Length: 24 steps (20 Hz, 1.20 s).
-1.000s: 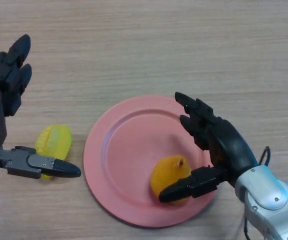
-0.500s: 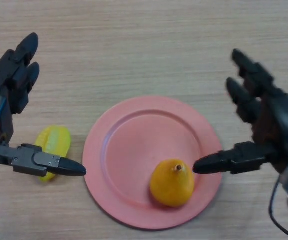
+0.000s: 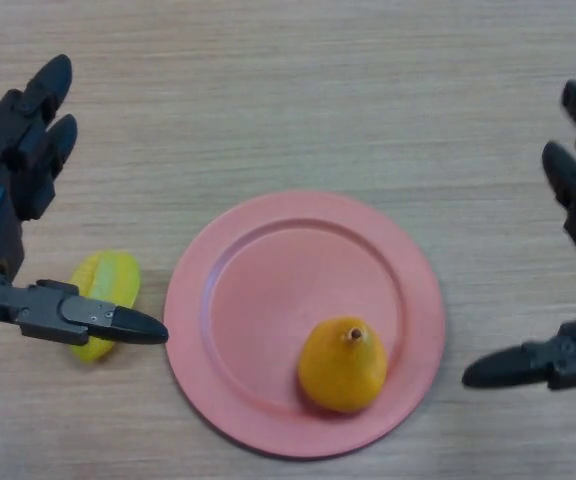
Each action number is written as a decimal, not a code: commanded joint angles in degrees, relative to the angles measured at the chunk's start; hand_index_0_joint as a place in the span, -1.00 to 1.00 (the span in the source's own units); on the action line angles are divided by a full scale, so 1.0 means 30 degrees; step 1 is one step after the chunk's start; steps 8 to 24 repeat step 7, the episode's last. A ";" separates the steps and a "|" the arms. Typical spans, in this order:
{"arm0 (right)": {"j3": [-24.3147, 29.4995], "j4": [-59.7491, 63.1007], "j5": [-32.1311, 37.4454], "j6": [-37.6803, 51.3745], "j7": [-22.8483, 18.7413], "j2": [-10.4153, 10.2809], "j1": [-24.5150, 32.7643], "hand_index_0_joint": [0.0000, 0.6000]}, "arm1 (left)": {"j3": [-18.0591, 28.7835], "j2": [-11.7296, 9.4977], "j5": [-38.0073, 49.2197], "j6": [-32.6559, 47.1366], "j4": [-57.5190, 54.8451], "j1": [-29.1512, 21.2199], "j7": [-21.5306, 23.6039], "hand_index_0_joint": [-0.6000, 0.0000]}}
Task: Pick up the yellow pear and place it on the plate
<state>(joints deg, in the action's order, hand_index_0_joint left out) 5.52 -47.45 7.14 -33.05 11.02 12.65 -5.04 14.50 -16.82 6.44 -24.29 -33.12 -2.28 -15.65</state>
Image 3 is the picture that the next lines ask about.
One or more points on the yellow starfruit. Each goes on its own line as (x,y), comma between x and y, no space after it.
(105,275)

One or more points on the pink round plate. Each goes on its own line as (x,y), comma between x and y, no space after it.
(268,300)

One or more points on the yellow orange pear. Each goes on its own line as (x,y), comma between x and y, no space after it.
(343,370)

